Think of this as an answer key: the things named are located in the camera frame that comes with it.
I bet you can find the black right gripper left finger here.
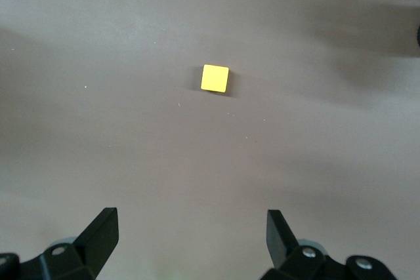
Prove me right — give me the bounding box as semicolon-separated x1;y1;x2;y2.
0;207;119;280

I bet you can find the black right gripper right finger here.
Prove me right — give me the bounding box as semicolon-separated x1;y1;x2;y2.
261;209;398;280

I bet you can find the yellow block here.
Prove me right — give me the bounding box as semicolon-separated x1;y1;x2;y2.
200;64;230;94

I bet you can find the brown paper table cover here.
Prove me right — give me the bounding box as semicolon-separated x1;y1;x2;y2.
0;0;420;280

